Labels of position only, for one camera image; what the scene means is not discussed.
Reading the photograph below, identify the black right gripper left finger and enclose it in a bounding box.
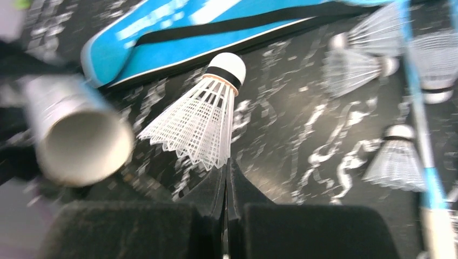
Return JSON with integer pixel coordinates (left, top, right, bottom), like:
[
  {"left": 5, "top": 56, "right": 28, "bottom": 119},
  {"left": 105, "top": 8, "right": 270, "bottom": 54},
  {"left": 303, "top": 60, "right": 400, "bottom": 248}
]
[{"left": 39, "top": 168, "right": 226, "bottom": 258}]

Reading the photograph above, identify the blue racket white grip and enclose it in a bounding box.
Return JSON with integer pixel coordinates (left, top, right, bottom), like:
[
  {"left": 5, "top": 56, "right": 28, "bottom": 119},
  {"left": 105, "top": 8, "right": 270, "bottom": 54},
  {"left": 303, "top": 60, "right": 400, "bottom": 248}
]
[{"left": 398, "top": 1, "right": 457, "bottom": 259}]

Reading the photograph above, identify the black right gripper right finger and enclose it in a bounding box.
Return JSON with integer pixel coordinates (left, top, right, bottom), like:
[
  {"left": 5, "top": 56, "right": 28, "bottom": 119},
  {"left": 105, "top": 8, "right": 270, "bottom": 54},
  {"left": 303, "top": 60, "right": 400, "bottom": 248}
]
[{"left": 227, "top": 159, "right": 399, "bottom": 258}]

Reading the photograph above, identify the silver shuttlecock tube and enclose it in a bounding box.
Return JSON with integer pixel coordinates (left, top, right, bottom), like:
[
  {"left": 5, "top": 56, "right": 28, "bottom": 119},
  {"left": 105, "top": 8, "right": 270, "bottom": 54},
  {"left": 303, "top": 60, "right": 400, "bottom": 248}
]
[{"left": 18, "top": 74, "right": 134, "bottom": 187}]

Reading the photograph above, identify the white plastic shuttlecock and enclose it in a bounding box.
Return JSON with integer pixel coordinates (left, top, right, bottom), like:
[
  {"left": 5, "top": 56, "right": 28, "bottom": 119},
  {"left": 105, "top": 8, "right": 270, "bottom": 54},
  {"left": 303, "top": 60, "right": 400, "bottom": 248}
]
[{"left": 138, "top": 52, "right": 246, "bottom": 171}]

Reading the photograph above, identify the blue racket cover bag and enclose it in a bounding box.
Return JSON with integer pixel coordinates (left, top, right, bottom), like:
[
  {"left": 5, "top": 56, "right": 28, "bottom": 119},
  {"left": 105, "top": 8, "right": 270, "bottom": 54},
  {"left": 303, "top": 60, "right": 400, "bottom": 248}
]
[{"left": 80, "top": 1, "right": 383, "bottom": 87}]

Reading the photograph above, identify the white shuttlecock black band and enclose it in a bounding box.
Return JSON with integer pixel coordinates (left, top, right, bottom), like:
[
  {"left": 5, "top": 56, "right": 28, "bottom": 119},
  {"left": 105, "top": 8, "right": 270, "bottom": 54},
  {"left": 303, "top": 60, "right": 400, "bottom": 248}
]
[{"left": 362, "top": 124, "right": 427, "bottom": 192}]

